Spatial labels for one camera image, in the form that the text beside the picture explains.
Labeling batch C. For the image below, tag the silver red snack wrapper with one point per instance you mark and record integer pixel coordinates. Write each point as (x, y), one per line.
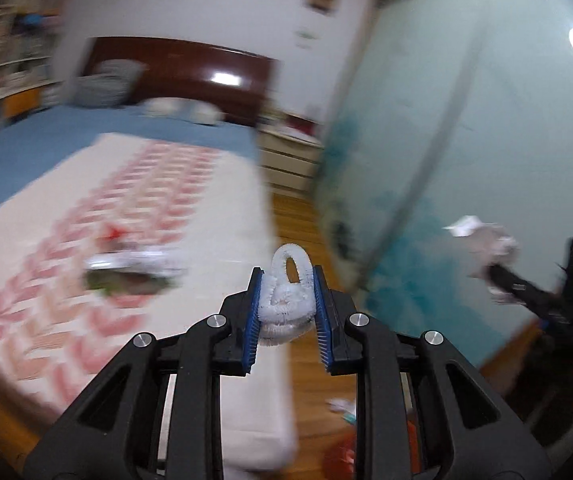
(126, 266)

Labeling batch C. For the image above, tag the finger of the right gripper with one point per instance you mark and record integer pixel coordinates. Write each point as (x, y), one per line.
(544, 305)

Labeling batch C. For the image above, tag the white bookshelf with books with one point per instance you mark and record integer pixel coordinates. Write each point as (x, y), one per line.
(9, 45)

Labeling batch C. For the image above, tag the white paper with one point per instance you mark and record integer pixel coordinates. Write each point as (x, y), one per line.
(488, 243)

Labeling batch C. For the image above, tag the white paper scrap on floor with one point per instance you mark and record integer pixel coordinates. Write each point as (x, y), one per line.
(347, 408)

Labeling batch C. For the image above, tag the white striped pillow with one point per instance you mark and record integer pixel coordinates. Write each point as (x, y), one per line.
(197, 112)

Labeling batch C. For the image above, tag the dark red wooden headboard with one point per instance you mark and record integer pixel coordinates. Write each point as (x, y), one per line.
(236, 81)

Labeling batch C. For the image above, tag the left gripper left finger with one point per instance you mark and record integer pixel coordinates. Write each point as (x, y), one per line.
(153, 412)

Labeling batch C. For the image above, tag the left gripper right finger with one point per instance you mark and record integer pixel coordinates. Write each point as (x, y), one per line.
(423, 410)

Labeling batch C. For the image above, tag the beige bedside drawer cabinet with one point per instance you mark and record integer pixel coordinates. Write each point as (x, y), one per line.
(289, 161)

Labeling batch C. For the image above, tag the glass sliding wardrobe door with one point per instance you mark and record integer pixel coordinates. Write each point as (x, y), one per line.
(457, 108)

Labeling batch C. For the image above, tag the bed with patterned cover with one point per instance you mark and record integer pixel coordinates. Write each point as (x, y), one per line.
(70, 180)

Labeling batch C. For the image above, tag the white wall hook ornament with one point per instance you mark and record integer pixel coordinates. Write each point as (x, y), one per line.
(304, 38)

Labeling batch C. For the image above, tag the grey checked pillow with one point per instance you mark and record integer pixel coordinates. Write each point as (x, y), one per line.
(110, 85)

